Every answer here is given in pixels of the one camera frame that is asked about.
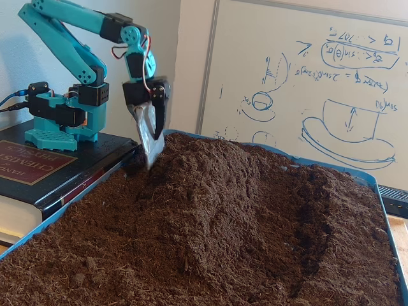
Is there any black vented device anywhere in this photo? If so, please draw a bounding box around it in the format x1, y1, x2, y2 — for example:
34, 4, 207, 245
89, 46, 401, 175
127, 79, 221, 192
377, 186, 408, 220

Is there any black cable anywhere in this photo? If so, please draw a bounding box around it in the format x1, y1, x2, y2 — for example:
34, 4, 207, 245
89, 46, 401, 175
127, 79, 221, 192
0, 102, 31, 113

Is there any black chemistry physics handbook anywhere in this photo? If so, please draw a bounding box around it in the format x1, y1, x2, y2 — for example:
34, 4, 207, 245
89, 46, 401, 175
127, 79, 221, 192
0, 122, 140, 248

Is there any brown soil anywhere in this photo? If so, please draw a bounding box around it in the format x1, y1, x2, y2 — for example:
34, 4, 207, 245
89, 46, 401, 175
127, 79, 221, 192
0, 132, 404, 306

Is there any blue plastic tray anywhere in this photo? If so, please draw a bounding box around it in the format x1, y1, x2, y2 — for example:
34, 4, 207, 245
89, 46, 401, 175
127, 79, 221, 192
0, 128, 408, 306

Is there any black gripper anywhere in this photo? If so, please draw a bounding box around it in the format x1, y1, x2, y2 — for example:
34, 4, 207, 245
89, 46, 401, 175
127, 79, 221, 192
122, 75, 171, 170

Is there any blue cable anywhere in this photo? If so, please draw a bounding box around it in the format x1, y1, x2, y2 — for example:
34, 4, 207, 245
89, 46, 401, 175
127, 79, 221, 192
0, 90, 30, 108

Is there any whiteboard with blue sketches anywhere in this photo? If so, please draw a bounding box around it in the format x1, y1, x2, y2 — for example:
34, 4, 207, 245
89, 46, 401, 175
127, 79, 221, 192
196, 0, 408, 189

